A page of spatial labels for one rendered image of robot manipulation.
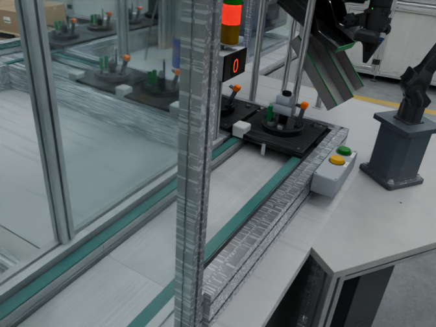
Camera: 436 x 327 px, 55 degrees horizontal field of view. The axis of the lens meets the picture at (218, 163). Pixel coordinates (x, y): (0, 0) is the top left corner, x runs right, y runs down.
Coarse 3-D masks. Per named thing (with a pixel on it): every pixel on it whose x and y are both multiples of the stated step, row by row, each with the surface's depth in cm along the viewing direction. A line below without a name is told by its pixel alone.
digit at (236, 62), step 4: (232, 56) 111; (236, 56) 113; (240, 56) 115; (232, 60) 112; (236, 60) 114; (232, 64) 113; (236, 64) 115; (232, 68) 113; (236, 68) 115; (232, 72) 114; (236, 72) 116; (232, 76) 115
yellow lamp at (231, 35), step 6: (222, 24) 109; (222, 30) 110; (228, 30) 109; (234, 30) 109; (222, 36) 110; (228, 36) 109; (234, 36) 110; (222, 42) 111; (228, 42) 110; (234, 42) 110
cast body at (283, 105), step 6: (276, 96) 130; (282, 96) 130; (288, 96) 130; (294, 96) 131; (276, 102) 131; (282, 102) 130; (288, 102) 129; (276, 108) 132; (282, 108) 131; (288, 108) 130; (294, 108) 131; (282, 114) 132; (288, 114) 131
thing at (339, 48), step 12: (288, 0) 142; (300, 0) 139; (324, 0) 147; (288, 12) 144; (300, 12) 141; (324, 12) 149; (300, 24) 142; (312, 24) 140; (324, 24) 150; (336, 24) 147; (324, 36) 138; (336, 36) 147; (348, 36) 146; (336, 48) 137; (348, 48) 144
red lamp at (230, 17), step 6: (228, 6) 106; (234, 6) 106; (240, 6) 107; (222, 12) 108; (228, 12) 106; (234, 12) 106; (240, 12) 108; (222, 18) 109; (228, 18) 107; (234, 18) 107; (240, 18) 109; (228, 24) 108; (234, 24) 108
